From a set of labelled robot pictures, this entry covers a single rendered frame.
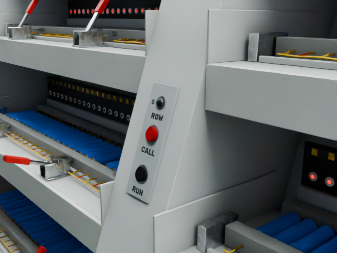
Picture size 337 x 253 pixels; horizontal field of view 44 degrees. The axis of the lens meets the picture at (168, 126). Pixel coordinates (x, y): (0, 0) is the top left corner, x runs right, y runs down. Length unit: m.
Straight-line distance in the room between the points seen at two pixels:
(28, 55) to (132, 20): 0.20
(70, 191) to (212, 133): 0.24
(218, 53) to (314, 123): 0.12
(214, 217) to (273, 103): 0.15
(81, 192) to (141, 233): 0.17
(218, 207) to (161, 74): 0.16
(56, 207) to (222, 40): 0.33
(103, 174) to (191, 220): 0.19
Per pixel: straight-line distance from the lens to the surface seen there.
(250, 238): 0.43
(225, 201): 0.47
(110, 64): 0.54
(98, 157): 0.66
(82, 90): 0.89
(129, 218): 0.45
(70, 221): 0.57
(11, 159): 0.61
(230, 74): 0.38
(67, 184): 0.61
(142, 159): 0.44
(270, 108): 0.36
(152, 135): 0.43
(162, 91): 0.44
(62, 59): 0.65
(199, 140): 0.41
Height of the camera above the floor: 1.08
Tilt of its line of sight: 2 degrees down
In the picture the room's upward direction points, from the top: 15 degrees clockwise
